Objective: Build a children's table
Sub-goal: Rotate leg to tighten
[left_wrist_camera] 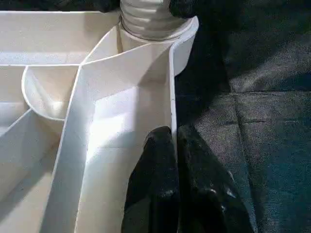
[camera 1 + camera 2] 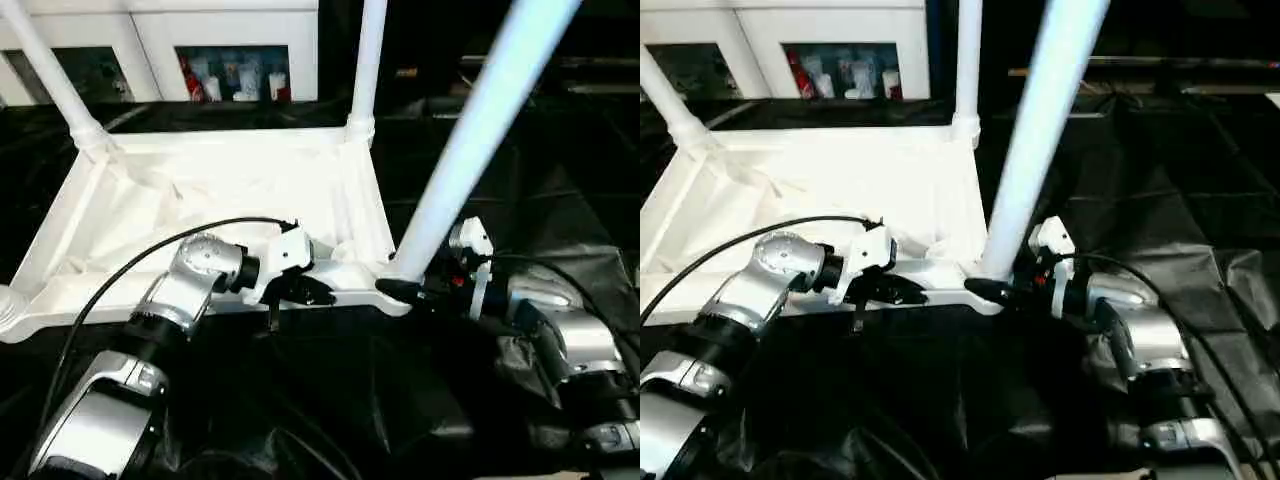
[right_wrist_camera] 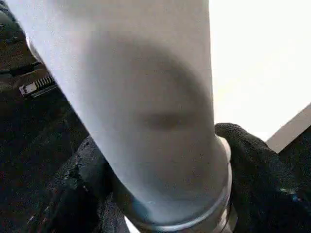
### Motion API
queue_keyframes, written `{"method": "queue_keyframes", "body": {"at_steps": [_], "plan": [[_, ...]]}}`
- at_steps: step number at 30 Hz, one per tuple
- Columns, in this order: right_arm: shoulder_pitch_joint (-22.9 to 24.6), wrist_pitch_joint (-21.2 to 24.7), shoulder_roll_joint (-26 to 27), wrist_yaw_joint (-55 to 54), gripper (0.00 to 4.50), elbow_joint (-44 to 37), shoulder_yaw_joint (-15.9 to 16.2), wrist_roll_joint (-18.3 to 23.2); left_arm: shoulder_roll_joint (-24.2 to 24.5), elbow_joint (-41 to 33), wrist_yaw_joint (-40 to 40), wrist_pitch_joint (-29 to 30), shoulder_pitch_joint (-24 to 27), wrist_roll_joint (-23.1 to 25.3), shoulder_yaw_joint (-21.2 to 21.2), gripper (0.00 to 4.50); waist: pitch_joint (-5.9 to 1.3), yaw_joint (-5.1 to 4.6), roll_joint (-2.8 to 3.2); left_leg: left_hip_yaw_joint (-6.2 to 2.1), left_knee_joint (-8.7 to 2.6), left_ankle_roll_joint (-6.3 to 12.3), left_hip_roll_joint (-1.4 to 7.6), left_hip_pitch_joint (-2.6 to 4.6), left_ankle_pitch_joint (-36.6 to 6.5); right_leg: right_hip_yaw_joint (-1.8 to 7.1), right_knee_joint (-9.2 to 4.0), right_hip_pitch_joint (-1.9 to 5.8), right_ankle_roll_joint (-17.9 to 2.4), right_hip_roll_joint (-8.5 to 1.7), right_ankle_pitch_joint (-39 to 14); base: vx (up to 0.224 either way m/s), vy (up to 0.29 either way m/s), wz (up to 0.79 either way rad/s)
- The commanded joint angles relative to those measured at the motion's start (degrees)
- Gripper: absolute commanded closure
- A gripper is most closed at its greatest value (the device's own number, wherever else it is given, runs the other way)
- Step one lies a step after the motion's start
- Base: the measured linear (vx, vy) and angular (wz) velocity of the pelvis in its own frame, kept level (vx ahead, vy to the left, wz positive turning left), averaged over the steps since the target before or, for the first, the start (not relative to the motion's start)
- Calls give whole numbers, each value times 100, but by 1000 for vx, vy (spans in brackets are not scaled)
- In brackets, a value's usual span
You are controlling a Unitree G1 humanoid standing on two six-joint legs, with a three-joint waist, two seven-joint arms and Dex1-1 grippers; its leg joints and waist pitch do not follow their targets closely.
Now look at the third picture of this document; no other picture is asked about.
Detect white plastic table leg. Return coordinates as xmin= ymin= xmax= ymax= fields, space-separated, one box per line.
xmin=4 ymin=0 xmax=239 ymax=233

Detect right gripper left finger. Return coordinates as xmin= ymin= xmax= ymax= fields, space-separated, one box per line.
xmin=46 ymin=135 xmax=129 ymax=233

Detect black shiny mat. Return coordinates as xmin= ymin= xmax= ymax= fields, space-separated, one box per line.
xmin=0 ymin=0 xmax=311 ymax=233

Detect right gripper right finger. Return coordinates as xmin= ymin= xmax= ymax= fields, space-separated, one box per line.
xmin=214 ymin=122 xmax=311 ymax=233

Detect white plastic table top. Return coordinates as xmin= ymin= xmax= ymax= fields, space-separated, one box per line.
xmin=208 ymin=0 xmax=311 ymax=154

